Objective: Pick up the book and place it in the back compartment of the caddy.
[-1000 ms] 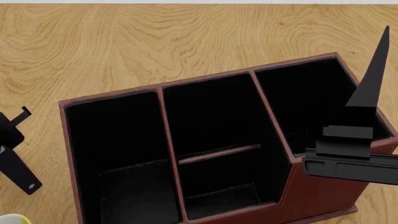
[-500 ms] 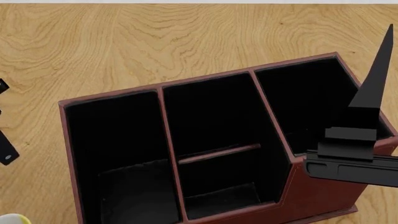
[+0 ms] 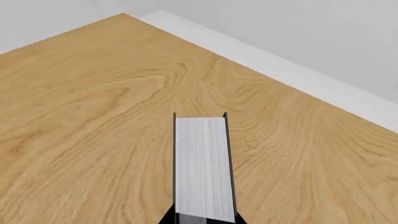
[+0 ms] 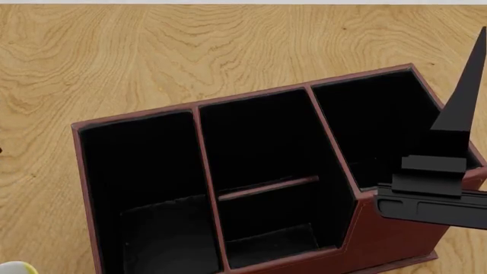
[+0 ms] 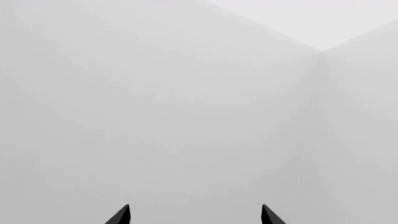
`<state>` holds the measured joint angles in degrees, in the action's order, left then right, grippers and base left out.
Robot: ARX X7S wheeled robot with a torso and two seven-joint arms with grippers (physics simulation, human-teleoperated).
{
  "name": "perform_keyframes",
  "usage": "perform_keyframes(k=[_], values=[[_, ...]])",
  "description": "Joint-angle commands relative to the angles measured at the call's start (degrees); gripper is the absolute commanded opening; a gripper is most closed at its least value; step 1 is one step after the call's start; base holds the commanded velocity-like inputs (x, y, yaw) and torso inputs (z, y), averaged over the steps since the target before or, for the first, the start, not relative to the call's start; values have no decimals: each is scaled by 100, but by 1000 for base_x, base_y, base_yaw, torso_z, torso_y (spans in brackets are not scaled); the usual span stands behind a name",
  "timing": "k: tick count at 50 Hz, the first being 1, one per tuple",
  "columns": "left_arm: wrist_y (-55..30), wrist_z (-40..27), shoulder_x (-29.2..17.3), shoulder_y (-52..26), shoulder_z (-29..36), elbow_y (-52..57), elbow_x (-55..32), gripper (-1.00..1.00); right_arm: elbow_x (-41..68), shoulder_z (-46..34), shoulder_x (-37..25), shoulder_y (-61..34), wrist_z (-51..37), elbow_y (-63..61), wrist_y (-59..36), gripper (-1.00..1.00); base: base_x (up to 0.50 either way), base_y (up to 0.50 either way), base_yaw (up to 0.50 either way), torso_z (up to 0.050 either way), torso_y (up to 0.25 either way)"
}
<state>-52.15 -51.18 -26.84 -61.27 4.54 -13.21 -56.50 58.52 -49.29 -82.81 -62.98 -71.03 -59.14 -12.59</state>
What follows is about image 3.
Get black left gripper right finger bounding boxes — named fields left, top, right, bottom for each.
left=236, top=205, right=248, bottom=224

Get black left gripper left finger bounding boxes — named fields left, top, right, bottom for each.
left=158, top=203, right=175, bottom=224

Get black hardcover book white pages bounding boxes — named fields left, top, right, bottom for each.
left=172, top=112, right=238, bottom=224

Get white baseboard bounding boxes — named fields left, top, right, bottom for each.
left=0, top=9, right=398, bottom=133

